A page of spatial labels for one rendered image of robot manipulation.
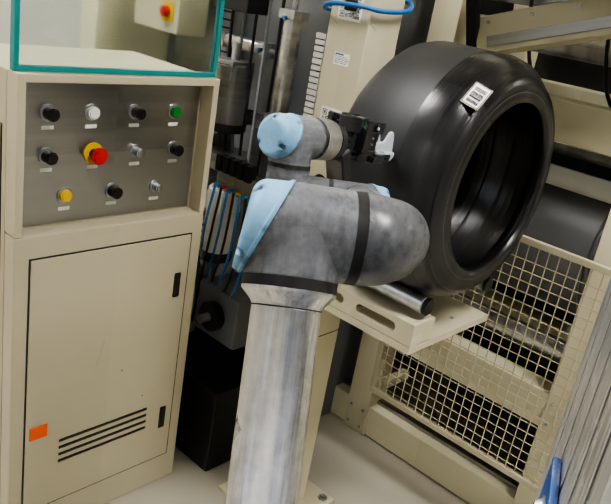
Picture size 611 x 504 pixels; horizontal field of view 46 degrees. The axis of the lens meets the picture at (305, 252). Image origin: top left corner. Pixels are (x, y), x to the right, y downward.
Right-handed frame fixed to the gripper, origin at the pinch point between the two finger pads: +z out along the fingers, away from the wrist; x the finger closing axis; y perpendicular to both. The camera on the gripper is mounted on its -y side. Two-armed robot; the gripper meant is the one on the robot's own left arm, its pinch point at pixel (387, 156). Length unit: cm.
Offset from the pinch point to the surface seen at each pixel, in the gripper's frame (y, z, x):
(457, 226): -19, 52, 6
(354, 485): -118, 66, 20
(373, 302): -36.1, 15.7, 2.8
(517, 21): 36, 57, 11
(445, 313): -39, 41, -4
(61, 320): -62, -29, 61
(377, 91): 11.6, 4.9, 10.3
